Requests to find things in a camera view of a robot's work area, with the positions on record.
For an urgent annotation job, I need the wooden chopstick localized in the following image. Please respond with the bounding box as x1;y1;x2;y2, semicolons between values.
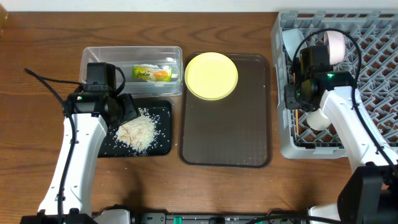
292;73;299;134

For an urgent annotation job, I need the pale green cup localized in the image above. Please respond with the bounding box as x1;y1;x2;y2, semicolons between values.
307;108;331;131

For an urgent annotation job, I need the rice and peanut shell waste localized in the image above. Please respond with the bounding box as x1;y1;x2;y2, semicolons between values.
113;108;161;156

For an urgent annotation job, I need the green snack wrapper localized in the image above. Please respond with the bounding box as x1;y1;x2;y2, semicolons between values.
132;64;172;82

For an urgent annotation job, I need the light blue bowl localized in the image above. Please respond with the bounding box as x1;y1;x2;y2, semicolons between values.
282;29;304;60

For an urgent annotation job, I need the pink bowl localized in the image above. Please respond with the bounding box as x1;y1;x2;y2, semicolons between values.
324;30;345;65

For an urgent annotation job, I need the yellow plate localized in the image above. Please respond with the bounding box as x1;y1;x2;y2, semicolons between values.
185;52;239;101

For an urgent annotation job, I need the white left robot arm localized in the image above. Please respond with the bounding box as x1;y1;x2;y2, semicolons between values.
21;93;141;223

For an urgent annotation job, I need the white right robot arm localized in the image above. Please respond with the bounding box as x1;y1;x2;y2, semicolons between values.
284;72;397;223

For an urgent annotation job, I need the black waste tray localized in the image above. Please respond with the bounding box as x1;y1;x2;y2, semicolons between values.
98;98;172;157

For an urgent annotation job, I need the clear plastic waste bin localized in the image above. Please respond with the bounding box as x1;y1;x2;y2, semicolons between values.
80;46;183;98

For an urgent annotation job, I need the grey dishwasher rack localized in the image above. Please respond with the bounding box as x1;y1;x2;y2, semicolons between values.
271;11;397;159

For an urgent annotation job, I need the brown serving tray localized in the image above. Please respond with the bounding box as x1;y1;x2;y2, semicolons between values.
178;54;272;168

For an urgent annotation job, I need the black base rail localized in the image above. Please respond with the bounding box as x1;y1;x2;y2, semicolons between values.
134;208;308;224

